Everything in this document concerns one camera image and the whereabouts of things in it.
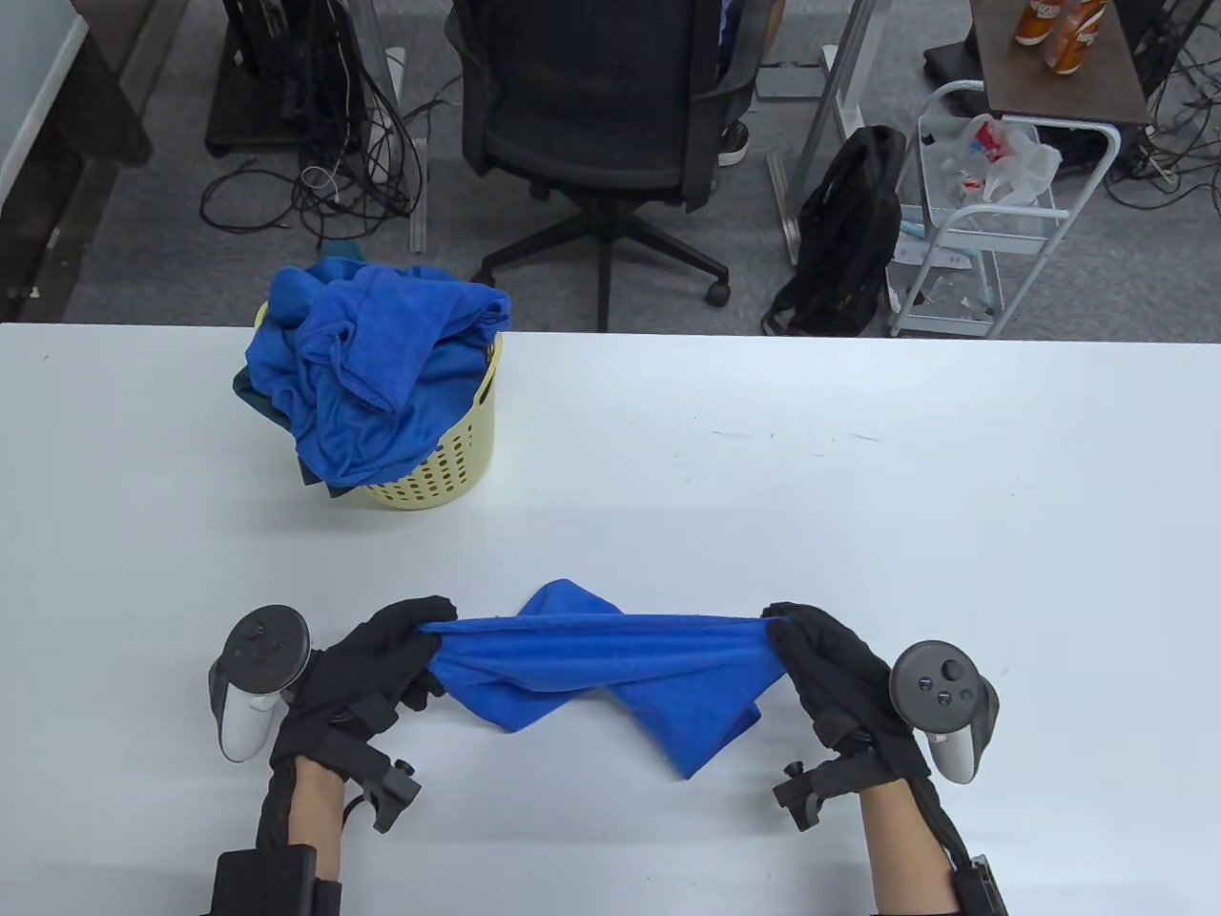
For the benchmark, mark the person's left hand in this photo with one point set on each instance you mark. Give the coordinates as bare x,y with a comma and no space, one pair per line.
353,668

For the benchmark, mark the orange drink bottle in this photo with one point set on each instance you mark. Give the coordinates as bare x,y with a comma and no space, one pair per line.
1035,24
1068,43

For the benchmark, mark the black computer tower stand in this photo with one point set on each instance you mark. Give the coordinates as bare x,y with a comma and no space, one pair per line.
277,57

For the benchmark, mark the person's right forearm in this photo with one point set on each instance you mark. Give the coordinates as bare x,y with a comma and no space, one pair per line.
901,849

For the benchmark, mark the grey handheld controller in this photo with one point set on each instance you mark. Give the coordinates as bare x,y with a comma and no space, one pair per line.
940,682
262,639

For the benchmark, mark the silver metal desk leg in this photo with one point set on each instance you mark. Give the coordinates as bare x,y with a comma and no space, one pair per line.
839,95

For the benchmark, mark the yellow laundry basket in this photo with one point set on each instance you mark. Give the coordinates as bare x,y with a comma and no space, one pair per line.
448,468

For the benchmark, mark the blue terry towel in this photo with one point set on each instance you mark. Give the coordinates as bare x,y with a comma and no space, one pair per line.
382,382
591,658

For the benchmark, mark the person's right hand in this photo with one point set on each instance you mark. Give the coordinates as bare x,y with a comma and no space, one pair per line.
839,677

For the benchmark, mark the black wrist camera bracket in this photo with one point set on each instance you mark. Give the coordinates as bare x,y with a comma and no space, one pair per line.
391,787
811,792

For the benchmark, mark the black backpack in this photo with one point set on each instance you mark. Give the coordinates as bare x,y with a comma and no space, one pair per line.
844,229

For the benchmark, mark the black office chair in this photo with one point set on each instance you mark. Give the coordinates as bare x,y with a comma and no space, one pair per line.
572,86

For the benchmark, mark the white metal desk leg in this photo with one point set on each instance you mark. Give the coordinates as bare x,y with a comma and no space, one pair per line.
418,191

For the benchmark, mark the blue clothes shirt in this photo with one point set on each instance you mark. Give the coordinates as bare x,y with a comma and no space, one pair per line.
291,291

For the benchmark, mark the white plastic bag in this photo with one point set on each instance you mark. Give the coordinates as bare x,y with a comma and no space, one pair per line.
1021,167

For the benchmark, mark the brown side table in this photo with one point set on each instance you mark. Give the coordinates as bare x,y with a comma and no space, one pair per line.
1011,76

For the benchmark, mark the dark teal clothes garment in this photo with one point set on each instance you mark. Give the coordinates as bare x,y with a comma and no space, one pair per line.
250,396

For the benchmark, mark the grey metal foot plate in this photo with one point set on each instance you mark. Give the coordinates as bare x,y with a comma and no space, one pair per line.
792,81

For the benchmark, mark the white desk with dark frame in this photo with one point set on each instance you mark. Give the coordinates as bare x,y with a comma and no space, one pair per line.
29,86

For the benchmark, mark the black flat stand base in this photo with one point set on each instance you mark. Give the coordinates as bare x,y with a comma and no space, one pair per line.
954,62

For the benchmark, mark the black forearm box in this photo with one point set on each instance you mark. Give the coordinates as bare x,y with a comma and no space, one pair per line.
267,883

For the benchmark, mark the white utility cart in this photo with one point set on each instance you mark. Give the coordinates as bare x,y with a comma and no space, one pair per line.
1011,239

